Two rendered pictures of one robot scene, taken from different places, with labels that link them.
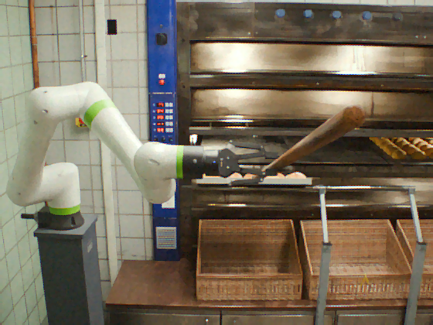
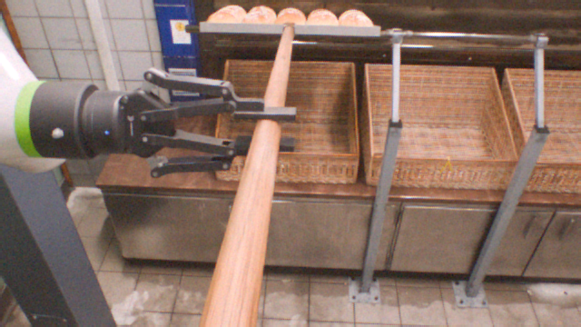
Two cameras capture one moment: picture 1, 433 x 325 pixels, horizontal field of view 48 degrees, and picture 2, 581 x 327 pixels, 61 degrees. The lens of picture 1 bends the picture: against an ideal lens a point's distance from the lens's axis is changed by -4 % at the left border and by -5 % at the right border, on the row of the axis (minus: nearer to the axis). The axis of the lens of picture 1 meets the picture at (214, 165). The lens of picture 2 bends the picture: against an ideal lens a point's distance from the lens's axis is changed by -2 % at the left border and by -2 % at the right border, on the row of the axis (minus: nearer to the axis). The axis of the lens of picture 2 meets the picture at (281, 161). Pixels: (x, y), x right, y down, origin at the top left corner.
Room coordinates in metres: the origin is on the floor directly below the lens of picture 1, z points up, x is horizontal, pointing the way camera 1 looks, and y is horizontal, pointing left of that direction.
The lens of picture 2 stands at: (0.87, -0.21, 1.95)
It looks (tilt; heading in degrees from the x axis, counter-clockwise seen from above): 41 degrees down; 2
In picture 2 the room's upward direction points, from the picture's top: straight up
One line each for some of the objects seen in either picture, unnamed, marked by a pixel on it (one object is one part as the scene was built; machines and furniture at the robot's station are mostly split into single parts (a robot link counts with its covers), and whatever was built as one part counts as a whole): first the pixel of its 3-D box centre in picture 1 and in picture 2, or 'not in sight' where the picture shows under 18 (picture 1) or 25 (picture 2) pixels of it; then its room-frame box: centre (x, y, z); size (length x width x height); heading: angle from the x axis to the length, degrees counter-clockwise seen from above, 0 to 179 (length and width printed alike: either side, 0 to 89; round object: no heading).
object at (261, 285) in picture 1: (247, 258); (288, 118); (2.54, -0.18, 0.72); 0.56 x 0.49 x 0.28; 89
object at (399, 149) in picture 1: (413, 145); not in sight; (3.21, -1.35, 1.21); 0.61 x 0.48 x 0.06; 178
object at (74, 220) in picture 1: (52, 216); not in sight; (1.85, 0.65, 1.23); 0.26 x 0.15 x 0.06; 86
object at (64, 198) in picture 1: (59, 187); not in sight; (1.84, 0.61, 1.36); 0.16 x 0.13 x 0.19; 136
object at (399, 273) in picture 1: (352, 257); (433, 123); (2.52, -0.78, 0.72); 0.56 x 0.49 x 0.28; 89
